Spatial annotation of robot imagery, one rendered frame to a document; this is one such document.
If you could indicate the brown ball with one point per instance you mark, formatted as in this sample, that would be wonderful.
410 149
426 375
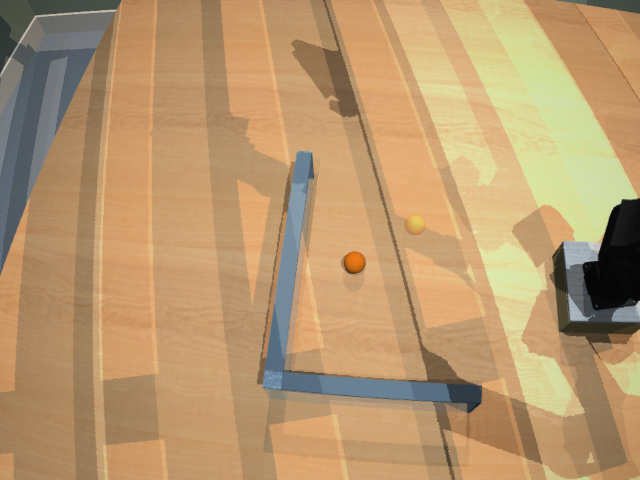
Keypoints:
354 262

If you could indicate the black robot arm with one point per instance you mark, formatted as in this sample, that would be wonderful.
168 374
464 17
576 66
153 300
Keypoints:
614 280

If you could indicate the clear blue l-shaped low wall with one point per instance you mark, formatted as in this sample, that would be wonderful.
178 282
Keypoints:
274 375

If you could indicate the translucent yellow-orange ball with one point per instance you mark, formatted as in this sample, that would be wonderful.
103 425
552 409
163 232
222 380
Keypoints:
415 224

